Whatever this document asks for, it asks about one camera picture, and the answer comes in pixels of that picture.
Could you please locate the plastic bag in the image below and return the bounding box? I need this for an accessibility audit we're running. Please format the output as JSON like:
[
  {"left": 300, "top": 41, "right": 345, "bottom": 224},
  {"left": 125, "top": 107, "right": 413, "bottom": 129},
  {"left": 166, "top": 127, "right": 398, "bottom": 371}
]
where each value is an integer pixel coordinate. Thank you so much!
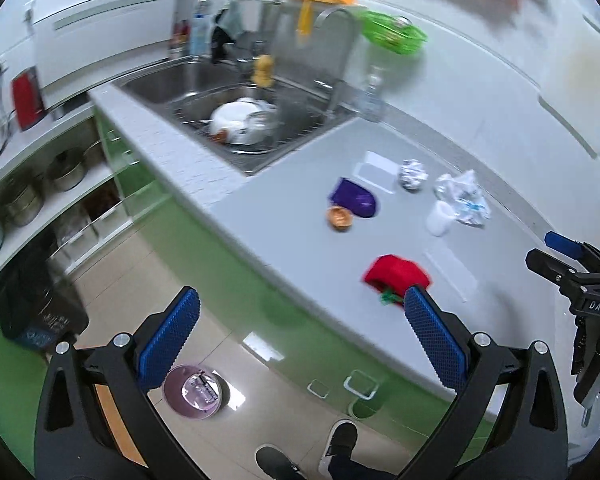
[{"left": 434, "top": 170, "right": 491, "bottom": 228}]

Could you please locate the green plastic basket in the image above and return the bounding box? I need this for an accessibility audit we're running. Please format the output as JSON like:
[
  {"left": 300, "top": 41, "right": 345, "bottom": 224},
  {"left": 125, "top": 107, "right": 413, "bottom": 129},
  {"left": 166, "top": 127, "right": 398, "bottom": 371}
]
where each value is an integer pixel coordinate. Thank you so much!
[{"left": 360, "top": 10, "right": 428, "bottom": 55}]

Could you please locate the yellow rack bar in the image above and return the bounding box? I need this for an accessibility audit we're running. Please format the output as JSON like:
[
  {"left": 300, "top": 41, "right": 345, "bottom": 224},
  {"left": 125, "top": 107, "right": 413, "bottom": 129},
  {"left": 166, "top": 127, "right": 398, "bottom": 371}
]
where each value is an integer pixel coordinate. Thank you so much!
[{"left": 297, "top": 0, "right": 356, "bottom": 39}]

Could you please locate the purple pouch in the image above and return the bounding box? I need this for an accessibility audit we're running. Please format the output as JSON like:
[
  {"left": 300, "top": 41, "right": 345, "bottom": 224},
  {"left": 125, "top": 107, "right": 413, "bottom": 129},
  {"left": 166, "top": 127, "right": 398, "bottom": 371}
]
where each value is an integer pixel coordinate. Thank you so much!
[{"left": 329, "top": 178, "right": 378, "bottom": 218}]

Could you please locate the tall chrome faucet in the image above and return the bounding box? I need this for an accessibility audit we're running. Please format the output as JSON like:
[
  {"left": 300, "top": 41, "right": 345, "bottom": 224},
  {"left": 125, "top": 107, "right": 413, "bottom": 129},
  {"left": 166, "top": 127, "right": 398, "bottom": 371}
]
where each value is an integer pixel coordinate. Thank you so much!
[{"left": 312, "top": 5, "right": 361, "bottom": 116}]

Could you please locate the red cloth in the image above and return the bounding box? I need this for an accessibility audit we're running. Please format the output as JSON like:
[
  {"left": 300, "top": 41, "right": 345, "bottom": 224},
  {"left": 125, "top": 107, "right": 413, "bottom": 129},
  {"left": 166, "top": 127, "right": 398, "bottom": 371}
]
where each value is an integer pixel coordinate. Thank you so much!
[{"left": 363, "top": 255, "right": 431, "bottom": 306}]

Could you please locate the clear plastic lid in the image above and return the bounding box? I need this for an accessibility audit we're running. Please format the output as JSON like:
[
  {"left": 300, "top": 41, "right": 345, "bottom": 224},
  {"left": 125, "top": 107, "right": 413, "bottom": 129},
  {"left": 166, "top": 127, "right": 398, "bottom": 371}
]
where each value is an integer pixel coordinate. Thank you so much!
[{"left": 425, "top": 240, "right": 478, "bottom": 302}]

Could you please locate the paper ball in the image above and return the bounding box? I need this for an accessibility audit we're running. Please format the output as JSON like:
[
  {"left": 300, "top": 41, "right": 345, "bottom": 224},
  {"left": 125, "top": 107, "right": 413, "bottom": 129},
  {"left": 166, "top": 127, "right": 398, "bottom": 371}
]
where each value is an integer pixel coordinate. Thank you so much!
[{"left": 398, "top": 159, "right": 428, "bottom": 192}]

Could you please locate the clear plastic bottle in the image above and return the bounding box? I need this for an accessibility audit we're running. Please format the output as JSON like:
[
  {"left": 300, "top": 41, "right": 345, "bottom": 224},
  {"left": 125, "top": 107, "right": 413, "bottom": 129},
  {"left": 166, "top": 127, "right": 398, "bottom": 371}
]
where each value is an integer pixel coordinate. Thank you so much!
[{"left": 181, "top": 372, "right": 220, "bottom": 411}]

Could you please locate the white dishwasher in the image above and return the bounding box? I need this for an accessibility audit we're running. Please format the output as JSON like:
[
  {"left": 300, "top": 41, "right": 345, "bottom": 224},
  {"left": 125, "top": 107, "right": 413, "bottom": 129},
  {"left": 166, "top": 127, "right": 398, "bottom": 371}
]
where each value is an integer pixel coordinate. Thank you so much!
[{"left": 33, "top": 0, "right": 176, "bottom": 108}]

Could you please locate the right shoe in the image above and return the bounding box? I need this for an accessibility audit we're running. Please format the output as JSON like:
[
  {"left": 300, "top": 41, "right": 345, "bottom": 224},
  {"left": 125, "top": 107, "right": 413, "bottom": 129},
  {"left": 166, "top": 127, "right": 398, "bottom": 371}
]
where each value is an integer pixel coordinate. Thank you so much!
[{"left": 318, "top": 419, "right": 358, "bottom": 479}]

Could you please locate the yellow sponge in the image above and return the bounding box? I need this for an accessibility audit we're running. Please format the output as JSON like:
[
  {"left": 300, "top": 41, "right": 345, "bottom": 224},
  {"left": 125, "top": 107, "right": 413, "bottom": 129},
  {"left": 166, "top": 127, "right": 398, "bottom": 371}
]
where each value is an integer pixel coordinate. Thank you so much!
[{"left": 251, "top": 54, "right": 274, "bottom": 88}]

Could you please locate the white plastic container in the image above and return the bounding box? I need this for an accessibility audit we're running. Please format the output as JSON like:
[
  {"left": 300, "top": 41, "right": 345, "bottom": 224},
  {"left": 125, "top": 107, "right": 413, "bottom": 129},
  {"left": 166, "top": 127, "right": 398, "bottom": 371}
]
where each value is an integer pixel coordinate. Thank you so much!
[{"left": 353, "top": 151, "right": 400, "bottom": 194}]

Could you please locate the red kettle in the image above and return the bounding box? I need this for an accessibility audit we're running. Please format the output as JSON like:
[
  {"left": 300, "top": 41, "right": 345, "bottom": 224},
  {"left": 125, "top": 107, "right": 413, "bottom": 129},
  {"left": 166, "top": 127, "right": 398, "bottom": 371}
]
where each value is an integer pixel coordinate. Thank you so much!
[{"left": 12, "top": 67, "right": 46, "bottom": 131}]

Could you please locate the pink trash bin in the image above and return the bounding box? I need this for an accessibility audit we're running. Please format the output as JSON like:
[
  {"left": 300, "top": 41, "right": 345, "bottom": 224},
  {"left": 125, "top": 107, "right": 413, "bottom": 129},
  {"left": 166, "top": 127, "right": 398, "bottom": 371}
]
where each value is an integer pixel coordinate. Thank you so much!
[{"left": 162, "top": 365, "right": 228, "bottom": 420}]

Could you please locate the white bowl in sink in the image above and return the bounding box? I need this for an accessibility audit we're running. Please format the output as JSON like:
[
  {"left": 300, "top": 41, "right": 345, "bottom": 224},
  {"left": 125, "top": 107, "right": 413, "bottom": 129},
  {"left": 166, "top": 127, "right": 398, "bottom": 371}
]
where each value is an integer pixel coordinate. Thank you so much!
[{"left": 208, "top": 98, "right": 279, "bottom": 146}]

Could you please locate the black trash bin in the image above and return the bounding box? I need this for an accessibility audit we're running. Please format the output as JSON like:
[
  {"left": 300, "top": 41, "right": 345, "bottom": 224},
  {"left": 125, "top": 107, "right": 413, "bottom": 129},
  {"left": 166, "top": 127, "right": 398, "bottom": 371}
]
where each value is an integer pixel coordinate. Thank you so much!
[{"left": 0, "top": 247, "right": 88, "bottom": 352}]

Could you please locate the stainless steel sink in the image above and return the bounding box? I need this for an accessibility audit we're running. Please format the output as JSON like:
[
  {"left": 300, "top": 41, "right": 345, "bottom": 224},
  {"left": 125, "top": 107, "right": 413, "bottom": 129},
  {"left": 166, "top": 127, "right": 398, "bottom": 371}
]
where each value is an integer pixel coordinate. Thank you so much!
[{"left": 119, "top": 58, "right": 352, "bottom": 176}]

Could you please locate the steel pot on shelf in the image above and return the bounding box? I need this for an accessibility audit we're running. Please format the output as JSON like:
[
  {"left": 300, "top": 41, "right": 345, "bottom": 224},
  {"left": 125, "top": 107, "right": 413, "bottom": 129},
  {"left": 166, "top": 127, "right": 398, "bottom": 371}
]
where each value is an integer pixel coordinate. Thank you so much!
[{"left": 46, "top": 148, "right": 86, "bottom": 192}]

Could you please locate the white plastic cup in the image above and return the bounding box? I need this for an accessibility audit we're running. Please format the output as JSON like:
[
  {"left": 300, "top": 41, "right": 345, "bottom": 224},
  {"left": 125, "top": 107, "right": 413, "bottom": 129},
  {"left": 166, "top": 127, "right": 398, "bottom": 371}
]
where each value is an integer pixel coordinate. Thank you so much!
[{"left": 426, "top": 200, "right": 457, "bottom": 236}]

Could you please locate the left shoe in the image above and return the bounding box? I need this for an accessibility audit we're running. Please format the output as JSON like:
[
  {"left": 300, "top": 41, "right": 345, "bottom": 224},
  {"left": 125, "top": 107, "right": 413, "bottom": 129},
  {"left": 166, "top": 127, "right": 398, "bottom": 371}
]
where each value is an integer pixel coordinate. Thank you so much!
[{"left": 254, "top": 444, "right": 306, "bottom": 480}]

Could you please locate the shoe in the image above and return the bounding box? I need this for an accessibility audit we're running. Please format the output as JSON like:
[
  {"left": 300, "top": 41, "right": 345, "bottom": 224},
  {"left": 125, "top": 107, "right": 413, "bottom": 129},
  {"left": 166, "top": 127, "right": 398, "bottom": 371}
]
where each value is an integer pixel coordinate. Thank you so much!
[
  {"left": 318, "top": 419, "right": 358, "bottom": 479},
  {"left": 254, "top": 444, "right": 306, "bottom": 480}
]

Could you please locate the soap dispenser bottle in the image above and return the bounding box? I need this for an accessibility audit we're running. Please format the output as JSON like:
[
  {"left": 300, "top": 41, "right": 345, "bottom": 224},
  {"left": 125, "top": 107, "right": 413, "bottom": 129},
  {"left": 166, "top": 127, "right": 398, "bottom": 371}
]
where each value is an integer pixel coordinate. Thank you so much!
[{"left": 356, "top": 65, "right": 385, "bottom": 122}]

